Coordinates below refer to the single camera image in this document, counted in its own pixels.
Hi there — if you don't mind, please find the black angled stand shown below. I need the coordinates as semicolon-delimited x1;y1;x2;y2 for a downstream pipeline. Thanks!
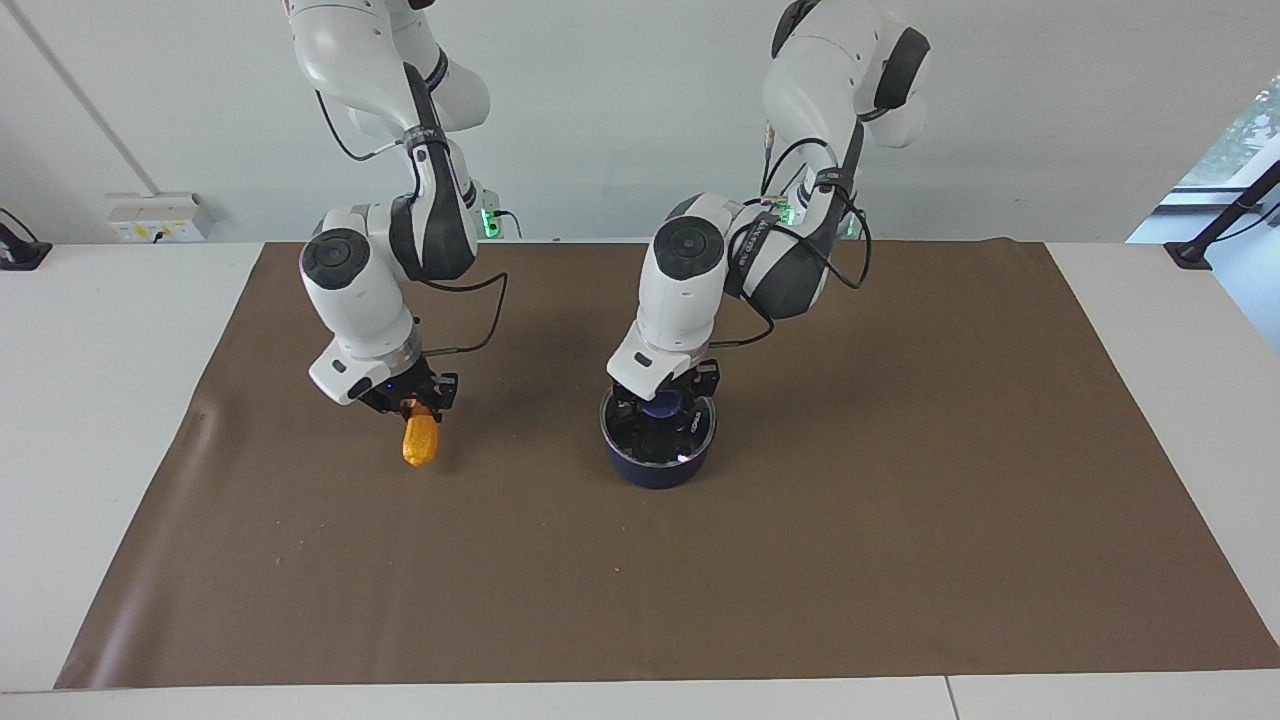
1163;160;1280;272

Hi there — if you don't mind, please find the blue saucepan with long handle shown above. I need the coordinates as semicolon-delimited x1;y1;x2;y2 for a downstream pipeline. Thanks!
600;388;718;490

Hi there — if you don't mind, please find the window with green view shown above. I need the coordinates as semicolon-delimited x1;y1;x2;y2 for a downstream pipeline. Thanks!
1173;72;1280;193

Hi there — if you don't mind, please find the brown table mat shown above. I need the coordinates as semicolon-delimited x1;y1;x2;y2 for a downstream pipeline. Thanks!
54;238;1280;690

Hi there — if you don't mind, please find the yellow corn cob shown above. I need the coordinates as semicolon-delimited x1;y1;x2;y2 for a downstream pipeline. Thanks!
402;402;442;469

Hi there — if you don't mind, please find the white wall socket box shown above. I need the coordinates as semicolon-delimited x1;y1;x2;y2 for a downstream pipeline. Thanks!
104;191;214;244

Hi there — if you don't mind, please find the glass lid with blue knob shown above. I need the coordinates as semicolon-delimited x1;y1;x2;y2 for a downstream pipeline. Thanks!
600;388;718;469

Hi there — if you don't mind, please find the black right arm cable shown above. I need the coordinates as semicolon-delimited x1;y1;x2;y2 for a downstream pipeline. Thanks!
314;90;509;357

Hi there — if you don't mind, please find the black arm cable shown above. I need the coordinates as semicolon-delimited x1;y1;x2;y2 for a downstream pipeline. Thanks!
314;90;509;357
708;120;873;349

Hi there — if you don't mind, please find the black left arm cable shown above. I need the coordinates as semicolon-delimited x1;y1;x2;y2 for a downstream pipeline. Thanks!
708;120;873;349

